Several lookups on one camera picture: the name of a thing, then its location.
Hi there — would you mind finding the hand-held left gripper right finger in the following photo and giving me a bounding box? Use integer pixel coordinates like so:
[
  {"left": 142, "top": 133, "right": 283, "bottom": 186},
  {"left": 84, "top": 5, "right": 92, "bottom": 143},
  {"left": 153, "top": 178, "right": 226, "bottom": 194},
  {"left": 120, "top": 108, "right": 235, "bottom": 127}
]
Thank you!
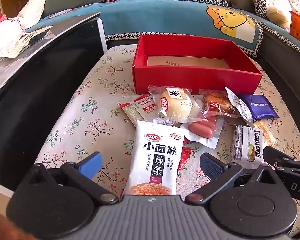
[{"left": 185, "top": 152, "right": 287, "bottom": 205}]

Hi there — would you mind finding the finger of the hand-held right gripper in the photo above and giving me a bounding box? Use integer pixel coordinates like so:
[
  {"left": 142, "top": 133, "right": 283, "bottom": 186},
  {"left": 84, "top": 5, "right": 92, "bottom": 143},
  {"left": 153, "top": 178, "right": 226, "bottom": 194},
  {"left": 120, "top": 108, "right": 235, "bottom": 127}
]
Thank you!
[{"left": 262, "top": 146, "right": 295, "bottom": 167}]

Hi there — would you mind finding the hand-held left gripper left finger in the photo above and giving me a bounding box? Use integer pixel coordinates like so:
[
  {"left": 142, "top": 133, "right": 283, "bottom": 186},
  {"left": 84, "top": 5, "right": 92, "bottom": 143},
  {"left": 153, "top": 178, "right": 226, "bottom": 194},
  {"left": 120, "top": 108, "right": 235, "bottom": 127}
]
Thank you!
[{"left": 15, "top": 151, "right": 119, "bottom": 205}]

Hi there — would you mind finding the gold snack packet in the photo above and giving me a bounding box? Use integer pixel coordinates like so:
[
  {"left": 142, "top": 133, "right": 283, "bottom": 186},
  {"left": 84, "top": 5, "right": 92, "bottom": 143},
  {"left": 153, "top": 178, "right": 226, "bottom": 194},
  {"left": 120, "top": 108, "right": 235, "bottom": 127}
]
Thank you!
[{"left": 252, "top": 119, "right": 278, "bottom": 147}]

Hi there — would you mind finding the red gummy candy packet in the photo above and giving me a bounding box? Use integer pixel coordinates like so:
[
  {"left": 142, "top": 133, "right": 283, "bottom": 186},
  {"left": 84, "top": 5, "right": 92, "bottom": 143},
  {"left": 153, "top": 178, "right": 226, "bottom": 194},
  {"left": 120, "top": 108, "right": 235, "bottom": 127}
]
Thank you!
[{"left": 176, "top": 140, "right": 201, "bottom": 173}]

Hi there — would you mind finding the white wafer packet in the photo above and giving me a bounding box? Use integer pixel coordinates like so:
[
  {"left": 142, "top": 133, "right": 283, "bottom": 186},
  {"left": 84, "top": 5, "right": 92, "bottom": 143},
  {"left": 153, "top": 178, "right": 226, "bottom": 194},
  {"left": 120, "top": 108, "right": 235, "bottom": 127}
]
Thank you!
[{"left": 231, "top": 124, "right": 265, "bottom": 163}]

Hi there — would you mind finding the mini sausage packet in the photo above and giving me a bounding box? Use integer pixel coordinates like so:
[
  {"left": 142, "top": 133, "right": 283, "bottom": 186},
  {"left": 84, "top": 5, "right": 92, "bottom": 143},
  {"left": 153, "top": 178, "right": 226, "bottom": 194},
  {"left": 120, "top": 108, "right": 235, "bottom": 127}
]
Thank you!
[{"left": 184, "top": 116, "right": 224, "bottom": 150}]

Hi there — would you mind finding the blue wafer biscuit packet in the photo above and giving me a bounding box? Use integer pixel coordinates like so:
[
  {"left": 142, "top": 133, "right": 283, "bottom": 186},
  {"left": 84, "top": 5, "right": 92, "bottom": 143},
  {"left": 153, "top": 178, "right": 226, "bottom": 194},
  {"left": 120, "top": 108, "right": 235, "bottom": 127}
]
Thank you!
[{"left": 239, "top": 94, "right": 279, "bottom": 120}]

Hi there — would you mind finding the large white spicy strip packet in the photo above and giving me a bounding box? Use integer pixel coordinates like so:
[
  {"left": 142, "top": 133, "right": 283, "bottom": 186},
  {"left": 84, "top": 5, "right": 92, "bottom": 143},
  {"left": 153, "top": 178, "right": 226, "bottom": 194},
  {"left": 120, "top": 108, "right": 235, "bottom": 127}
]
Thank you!
[{"left": 129, "top": 120, "right": 185, "bottom": 196}]

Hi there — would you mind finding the small white snack packet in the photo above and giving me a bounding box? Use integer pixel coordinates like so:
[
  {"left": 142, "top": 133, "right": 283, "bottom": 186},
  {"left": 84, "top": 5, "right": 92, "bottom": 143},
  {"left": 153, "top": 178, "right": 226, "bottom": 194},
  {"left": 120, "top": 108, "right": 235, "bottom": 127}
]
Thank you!
[{"left": 224, "top": 87, "right": 253, "bottom": 123}]

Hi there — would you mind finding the round brown cake packet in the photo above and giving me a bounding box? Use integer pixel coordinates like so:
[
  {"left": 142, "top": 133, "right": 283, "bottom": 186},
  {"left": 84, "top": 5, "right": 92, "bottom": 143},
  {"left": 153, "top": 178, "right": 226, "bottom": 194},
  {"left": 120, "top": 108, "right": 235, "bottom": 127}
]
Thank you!
[{"left": 199, "top": 89, "right": 241, "bottom": 118}]

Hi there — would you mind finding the red and white sachet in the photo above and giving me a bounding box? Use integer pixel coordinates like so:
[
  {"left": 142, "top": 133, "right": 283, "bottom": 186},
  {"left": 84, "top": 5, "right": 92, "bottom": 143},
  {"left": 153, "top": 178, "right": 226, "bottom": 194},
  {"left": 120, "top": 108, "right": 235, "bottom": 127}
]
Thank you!
[
  {"left": 140, "top": 99, "right": 161, "bottom": 123},
  {"left": 119, "top": 95, "right": 150, "bottom": 128}
]

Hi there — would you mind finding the steamed bun packet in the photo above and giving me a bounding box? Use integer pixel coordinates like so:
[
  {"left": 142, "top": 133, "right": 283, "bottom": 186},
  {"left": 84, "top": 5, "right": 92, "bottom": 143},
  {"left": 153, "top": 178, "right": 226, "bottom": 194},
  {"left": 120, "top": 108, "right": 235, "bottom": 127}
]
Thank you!
[{"left": 148, "top": 85, "right": 208, "bottom": 125}]

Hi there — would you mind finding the red cardboard box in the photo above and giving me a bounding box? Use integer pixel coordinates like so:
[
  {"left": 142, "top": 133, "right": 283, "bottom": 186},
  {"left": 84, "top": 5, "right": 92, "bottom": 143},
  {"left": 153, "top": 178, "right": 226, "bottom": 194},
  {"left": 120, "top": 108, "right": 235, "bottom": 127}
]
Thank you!
[{"left": 132, "top": 35, "right": 263, "bottom": 95}]

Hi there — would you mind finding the floral cloth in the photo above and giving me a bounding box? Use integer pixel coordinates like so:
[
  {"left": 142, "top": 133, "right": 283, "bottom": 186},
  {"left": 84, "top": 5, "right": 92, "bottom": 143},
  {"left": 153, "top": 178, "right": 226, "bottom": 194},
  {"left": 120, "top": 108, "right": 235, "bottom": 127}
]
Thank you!
[{"left": 36, "top": 44, "right": 300, "bottom": 220}]

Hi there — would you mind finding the black glossy coffee table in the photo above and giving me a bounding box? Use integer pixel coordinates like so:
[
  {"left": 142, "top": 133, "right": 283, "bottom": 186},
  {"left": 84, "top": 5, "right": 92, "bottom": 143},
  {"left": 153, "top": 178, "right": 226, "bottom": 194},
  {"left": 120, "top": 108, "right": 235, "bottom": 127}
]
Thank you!
[{"left": 0, "top": 12, "right": 108, "bottom": 193}]

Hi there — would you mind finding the blue houndstooth trim blanket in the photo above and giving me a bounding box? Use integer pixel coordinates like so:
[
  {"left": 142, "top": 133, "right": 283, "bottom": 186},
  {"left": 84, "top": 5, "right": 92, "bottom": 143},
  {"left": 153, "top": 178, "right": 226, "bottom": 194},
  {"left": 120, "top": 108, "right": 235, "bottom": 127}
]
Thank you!
[{"left": 254, "top": 10, "right": 300, "bottom": 64}]

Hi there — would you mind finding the paper leaflet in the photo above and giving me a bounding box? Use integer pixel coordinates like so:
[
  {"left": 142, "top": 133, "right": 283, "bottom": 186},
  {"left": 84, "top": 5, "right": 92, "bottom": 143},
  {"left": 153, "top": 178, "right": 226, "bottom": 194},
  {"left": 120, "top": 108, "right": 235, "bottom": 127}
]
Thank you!
[{"left": 5, "top": 25, "right": 53, "bottom": 58}]

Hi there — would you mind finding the white bag with red print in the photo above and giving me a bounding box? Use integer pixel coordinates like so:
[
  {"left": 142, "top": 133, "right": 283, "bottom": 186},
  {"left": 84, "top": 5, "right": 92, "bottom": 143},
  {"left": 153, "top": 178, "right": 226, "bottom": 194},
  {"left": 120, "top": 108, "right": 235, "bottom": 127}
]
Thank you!
[{"left": 0, "top": 17, "right": 28, "bottom": 67}]

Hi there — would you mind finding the small orange houndstooth pillow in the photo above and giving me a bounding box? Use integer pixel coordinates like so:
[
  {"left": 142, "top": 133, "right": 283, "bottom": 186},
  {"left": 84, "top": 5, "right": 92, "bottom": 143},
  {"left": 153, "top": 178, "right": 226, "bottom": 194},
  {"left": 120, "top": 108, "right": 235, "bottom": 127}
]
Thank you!
[{"left": 248, "top": 0, "right": 269, "bottom": 18}]

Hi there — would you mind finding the blue lion print blanket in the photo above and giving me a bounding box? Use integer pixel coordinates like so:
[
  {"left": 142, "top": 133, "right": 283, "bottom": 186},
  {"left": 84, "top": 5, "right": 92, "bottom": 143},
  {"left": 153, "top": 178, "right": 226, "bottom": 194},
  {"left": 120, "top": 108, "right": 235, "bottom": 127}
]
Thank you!
[{"left": 27, "top": 1, "right": 264, "bottom": 58}]

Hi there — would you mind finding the white cloth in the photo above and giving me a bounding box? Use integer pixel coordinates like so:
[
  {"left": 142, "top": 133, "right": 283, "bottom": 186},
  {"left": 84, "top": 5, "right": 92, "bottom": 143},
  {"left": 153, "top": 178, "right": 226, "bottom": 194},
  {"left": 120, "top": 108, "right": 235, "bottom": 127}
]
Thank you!
[{"left": 16, "top": 0, "right": 47, "bottom": 29}]

